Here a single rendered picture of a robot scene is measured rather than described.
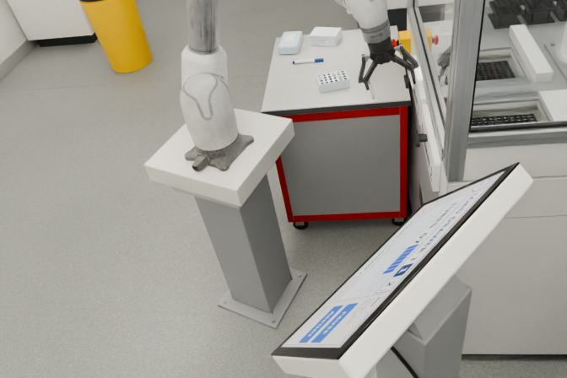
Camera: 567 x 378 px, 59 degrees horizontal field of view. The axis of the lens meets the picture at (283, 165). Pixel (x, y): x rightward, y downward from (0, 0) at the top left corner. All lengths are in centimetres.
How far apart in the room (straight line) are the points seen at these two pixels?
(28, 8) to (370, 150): 374
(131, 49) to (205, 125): 268
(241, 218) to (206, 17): 68
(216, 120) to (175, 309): 109
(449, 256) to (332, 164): 134
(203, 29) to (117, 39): 253
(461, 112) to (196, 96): 77
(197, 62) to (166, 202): 133
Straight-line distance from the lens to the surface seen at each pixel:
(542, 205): 147
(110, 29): 412
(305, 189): 226
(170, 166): 172
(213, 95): 154
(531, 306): 184
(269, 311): 221
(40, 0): 502
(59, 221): 310
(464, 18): 109
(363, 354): 77
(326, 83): 204
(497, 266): 164
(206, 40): 168
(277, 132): 173
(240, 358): 217
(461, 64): 114
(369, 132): 205
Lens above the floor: 186
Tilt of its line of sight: 40 degrees down
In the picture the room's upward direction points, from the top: 11 degrees counter-clockwise
